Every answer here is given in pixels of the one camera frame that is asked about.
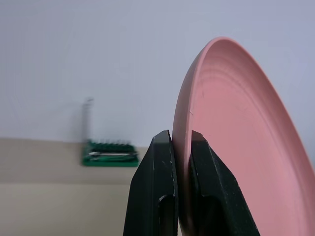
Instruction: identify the green dish rack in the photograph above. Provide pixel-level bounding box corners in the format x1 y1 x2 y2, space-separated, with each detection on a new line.
81 139 140 168

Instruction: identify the pink plate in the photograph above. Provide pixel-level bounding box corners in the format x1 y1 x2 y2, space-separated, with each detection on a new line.
172 36 315 236

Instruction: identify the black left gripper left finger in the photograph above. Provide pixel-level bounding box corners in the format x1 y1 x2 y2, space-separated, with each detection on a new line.
123 130 179 236

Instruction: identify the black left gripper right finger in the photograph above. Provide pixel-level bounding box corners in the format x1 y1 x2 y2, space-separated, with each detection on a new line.
189 130 261 236

